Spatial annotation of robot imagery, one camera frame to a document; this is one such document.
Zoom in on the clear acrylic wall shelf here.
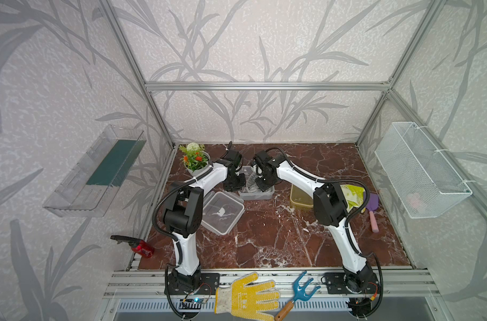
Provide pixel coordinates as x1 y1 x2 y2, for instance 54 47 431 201
43 125 147 218

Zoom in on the clear lunch box lid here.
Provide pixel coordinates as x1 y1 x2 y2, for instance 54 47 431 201
201 191 245 235

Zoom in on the olive yellow lunch box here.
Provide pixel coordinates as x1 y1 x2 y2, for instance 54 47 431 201
290 185 313 211

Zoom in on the red black spray bottle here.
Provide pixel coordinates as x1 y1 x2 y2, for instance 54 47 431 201
111 235 155 258

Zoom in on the white wire mesh basket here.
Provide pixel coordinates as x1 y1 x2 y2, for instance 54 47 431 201
375 122 473 219

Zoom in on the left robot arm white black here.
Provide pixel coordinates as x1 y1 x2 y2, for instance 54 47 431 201
151 161 246 287

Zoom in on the green artificial plant with flowers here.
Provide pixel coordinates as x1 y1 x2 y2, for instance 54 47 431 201
178 143 206 169

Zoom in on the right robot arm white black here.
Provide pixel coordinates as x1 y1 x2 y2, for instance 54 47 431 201
251 151 374 294

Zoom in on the teal garden hand fork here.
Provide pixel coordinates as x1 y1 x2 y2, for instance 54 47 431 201
274 270 321 321

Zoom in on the clear plastic lunch box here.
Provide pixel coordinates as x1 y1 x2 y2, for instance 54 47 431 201
238 166 275 201

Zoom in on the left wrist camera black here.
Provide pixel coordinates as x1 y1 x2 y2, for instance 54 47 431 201
216 141 243 172

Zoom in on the white flower pot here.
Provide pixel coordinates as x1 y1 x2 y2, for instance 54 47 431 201
187 151 211 177

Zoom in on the green yellow cloth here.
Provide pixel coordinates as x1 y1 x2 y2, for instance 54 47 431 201
341 185 365 213

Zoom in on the yellow work glove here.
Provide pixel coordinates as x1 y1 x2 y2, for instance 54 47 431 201
214 272 280 321

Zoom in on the grey striped cleaning cloth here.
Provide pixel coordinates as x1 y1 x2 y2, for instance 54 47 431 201
245 167 262 193

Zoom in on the purple pink toy shovel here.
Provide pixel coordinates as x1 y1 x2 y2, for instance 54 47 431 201
366 193 379 234

